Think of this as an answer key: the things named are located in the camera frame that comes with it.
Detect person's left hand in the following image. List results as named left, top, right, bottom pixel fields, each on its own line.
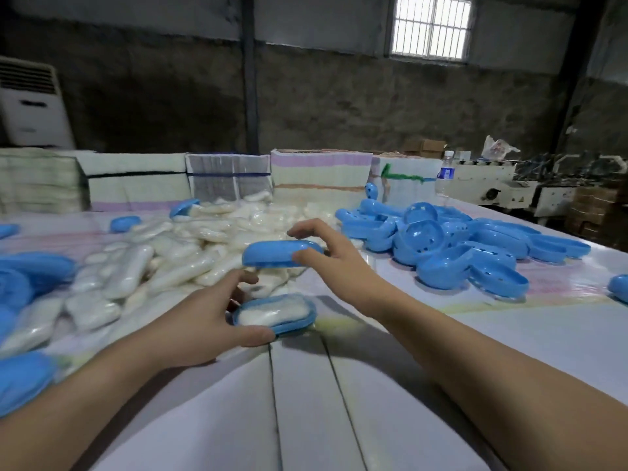
left=137, top=268, right=275, bottom=371

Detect white sheet stack, green mark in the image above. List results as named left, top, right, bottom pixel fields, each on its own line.
left=370, top=155, right=445, bottom=207

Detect row of blue boxes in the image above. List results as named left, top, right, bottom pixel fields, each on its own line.
left=607, top=274, right=628, bottom=305

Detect row of stacked flat cartons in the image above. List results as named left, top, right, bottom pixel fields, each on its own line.
left=76, top=151, right=192, bottom=213

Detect blue slotted plastic base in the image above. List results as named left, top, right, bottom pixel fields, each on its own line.
left=231, top=294, right=319, bottom=337

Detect brown cardboard box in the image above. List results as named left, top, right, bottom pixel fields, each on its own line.
left=403, top=138, right=447, bottom=160

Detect silver sheet bundle, blue band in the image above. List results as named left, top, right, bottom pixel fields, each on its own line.
left=185, top=152, right=273, bottom=201

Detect white standing air conditioner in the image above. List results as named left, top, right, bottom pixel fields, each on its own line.
left=0, top=56, right=76, bottom=150

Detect barred window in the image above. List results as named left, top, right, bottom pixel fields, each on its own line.
left=390, top=0, right=476, bottom=62

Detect clear water bottle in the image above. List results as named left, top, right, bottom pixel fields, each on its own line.
left=435, top=150, right=456, bottom=197

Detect white plastic bag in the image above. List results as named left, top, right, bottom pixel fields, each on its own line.
left=480, top=135, right=521, bottom=162

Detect pile of blue slotted lids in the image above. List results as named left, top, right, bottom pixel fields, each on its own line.
left=0, top=222, right=79, bottom=417

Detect stack of greenish paper sheets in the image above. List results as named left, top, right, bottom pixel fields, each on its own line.
left=0, top=147, right=92, bottom=214

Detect pile of white soaps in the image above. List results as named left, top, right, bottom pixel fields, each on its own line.
left=0, top=190, right=344, bottom=358

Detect white carton stack, pink stripe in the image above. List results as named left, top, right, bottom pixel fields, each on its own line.
left=270, top=149, right=375, bottom=197

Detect person's right hand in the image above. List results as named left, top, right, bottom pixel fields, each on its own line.
left=287, top=218, right=398, bottom=322

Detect person's left forearm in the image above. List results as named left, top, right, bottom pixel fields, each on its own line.
left=0, top=333, right=187, bottom=471

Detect white workshop machine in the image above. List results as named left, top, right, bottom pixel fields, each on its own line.
left=449, top=151, right=628, bottom=226

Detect stacks of brown carton boxes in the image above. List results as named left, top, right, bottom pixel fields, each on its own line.
left=564, top=186, right=628, bottom=246

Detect dark metal pillar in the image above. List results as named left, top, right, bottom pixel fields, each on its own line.
left=554, top=0, right=602, bottom=152
left=240, top=0, right=260, bottom=155

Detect person's right forearm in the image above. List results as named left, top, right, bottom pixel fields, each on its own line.
left=372, top=288, right=628, bottom=471

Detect pile of blue plastic lids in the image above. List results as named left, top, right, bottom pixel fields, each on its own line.
left=335, top=200, right=592, bottom=296

